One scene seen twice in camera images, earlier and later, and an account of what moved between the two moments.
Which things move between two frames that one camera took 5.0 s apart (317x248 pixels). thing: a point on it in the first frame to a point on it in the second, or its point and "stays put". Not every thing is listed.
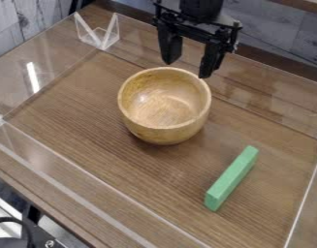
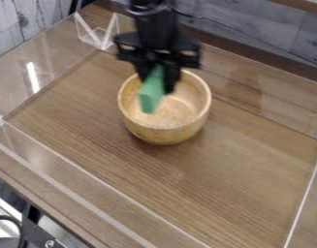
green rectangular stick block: (222, 187) to (152, 89)
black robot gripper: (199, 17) to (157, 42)
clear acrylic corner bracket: (98, 37) stays put
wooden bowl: (165, 105) stays put
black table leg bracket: (34, 235) stays put
